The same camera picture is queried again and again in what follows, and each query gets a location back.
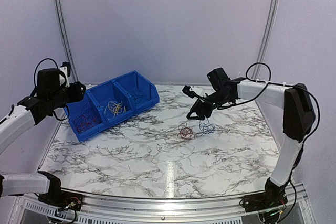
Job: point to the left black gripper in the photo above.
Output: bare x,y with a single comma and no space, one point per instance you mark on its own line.
77,95

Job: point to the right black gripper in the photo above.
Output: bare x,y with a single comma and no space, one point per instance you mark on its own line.
198,108

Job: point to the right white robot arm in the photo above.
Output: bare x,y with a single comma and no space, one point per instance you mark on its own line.
295,101

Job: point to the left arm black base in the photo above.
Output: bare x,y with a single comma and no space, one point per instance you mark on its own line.
55,196

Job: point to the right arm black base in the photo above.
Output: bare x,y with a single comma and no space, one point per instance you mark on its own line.
273,196

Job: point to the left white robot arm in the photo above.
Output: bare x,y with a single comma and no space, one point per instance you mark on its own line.
52,91

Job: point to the blue three-compartment plastic bin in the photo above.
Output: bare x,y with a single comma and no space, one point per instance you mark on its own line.
111,103

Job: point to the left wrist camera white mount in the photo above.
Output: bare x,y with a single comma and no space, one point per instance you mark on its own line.
65,72

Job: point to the right aluminium corner post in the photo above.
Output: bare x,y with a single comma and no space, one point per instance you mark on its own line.
270,21

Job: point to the aluminium front rail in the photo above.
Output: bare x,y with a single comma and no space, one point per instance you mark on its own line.
241,208

